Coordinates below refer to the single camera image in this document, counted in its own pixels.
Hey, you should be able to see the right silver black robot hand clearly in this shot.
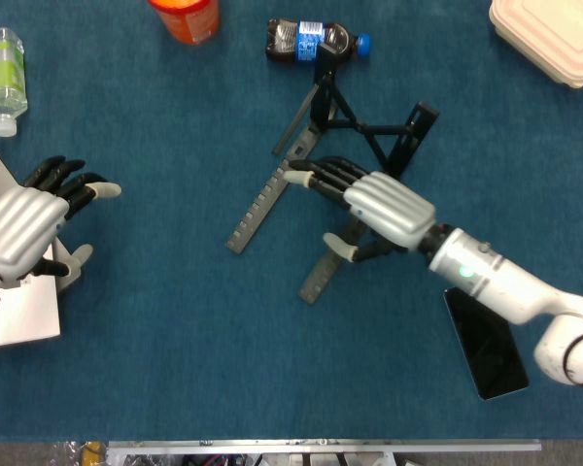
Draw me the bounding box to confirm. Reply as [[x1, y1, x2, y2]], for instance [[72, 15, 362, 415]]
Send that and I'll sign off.
[[282, 155, 438, 266]]

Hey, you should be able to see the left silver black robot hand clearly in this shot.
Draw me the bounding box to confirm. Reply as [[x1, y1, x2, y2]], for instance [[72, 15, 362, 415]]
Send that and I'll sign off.
[[0, 154, 122, 285]]

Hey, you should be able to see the black folding laptop stand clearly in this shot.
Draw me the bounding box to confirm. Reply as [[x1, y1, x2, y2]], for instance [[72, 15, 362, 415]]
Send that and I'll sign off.
[[224, 43, 441, 306]]

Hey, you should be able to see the white product box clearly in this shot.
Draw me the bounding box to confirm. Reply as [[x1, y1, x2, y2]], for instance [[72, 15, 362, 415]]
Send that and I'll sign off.
[[0, 202, 62, 351]]

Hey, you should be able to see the clear bottle green label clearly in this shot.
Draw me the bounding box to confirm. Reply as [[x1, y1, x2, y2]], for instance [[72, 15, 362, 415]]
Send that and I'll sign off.
[[0, 26, 29, 138]]

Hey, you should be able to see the black smartphone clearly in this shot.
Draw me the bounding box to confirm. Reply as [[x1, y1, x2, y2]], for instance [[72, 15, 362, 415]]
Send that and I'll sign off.
[[442, 285, 532, 402]]

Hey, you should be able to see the blue table cloth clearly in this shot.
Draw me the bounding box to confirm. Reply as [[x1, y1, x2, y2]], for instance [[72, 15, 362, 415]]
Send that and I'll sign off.
[[0, 0, 583, 444]]

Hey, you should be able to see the cola bottle blue label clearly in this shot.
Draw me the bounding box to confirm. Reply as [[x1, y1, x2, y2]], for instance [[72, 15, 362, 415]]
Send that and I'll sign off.
[[264, 17, 372, 67]]

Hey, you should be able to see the clear plastic bag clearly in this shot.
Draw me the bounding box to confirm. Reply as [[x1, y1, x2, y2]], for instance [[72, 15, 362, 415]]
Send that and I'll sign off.
[[48, 440, 85, 466]]

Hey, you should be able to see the beige lidded food container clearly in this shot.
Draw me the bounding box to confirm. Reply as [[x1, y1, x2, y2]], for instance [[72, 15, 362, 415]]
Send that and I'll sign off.
[[488, 0, 583, 90]]

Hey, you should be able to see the yellow tool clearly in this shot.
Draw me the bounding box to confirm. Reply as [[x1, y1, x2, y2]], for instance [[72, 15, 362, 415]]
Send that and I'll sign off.
[[80, 440, 109, 466]]

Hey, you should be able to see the orange red snack canister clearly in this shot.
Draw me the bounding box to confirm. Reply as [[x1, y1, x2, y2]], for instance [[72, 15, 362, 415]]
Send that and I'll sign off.
[[147, 0, 222, 47]]

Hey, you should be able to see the silver aluminium rail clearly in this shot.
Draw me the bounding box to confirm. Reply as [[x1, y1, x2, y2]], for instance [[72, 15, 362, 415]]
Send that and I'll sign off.
[[106, 438, 543, 466]]

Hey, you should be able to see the bundle of cables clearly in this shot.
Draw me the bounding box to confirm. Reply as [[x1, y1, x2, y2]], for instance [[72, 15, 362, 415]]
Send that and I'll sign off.
[[182, 453, 254, 466]]

